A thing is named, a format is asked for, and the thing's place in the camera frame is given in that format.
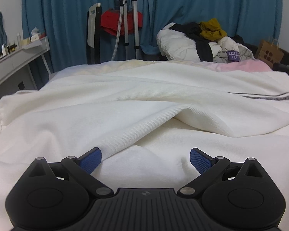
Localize white zip sweatshirt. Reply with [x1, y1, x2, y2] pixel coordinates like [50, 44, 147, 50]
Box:
[0, 62, 289, 230]

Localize white puffer jacket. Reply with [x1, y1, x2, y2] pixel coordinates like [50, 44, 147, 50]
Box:
[156, 23, 200, 62]

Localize mustard yellow garment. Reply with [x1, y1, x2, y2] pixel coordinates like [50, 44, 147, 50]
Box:
[199, 18, 227, 41]

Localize grey white crumpled clothes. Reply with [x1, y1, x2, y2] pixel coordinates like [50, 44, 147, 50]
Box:
[209, 37, 254, 63]

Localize black garment on pile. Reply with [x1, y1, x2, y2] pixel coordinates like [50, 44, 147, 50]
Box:
[169, 22, 213, 62]

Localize red garment on stand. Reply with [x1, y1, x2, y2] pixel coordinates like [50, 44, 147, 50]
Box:
[101, 9, 134, 36]

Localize tissue box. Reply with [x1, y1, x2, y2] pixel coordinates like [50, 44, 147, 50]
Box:
[31, 27, 41, 42]

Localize pastel tie-dye duvet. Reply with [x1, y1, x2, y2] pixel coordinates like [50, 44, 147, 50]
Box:
[49, 59, 289, 95]

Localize brown paper shopping bag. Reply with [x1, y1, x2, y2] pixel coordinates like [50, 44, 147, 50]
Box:
[255, 39, 284, 69]

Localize black and white chair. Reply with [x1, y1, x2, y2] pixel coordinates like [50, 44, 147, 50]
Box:
[86, 3, 102, 64]

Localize blue curtain panel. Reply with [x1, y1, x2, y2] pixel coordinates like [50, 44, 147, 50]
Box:
[140, 0, 282, 55]
[22, 0, 158, 72]

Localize blue curtain left panel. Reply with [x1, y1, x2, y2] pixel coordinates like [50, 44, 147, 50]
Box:
[22, 0, 158, 72]

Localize white dressing table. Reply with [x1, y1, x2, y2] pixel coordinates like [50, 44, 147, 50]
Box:
[0, 37, 51, 85]

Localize blue curtain right panel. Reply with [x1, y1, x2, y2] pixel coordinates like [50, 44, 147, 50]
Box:
[140, 0, 282, 55]

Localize garment steamer stand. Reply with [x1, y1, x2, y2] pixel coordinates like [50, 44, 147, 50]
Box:
[111, 0, 140, 61]

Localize black sofa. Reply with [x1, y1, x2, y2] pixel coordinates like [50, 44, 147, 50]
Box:
[231, 35, 289, 75]

